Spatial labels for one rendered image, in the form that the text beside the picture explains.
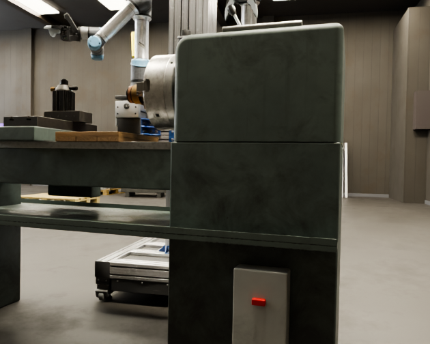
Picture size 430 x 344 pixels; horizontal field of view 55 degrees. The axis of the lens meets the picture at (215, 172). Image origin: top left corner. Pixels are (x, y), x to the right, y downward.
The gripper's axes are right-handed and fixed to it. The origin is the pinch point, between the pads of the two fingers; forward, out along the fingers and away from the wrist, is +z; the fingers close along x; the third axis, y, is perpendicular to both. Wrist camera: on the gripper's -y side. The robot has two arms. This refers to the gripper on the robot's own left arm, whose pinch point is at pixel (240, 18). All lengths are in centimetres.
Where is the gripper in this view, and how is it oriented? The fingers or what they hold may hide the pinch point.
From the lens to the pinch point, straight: 190.9
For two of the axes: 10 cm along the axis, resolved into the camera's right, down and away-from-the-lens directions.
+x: -9.5, -0.3, 3.1
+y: 3.1, -0.1, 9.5
